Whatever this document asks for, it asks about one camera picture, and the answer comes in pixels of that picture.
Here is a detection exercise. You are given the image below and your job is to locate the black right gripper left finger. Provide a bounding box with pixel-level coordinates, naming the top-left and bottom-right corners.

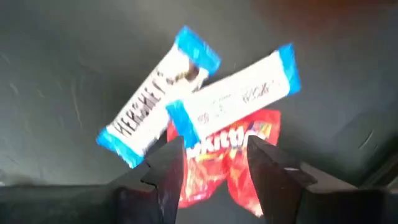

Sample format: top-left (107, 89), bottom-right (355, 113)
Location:
top-left (0, 135), bottom-right (187, 224)

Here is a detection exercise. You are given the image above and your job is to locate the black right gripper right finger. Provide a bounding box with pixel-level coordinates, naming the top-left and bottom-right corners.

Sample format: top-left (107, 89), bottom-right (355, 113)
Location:
top-left (246, 135), bottom-right (398, 224)

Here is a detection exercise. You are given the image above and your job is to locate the red Skittles packet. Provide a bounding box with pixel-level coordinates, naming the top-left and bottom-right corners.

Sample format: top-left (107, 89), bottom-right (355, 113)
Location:
top-left (166, 108), bottom-right (282, 218)

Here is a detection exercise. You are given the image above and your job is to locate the white blue Hershey's bar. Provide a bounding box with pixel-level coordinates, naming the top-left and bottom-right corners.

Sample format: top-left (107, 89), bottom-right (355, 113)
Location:
top-left (165, 42), bottom-right (302, 149)
top-left (95, 25), bottom-right (222, 169)

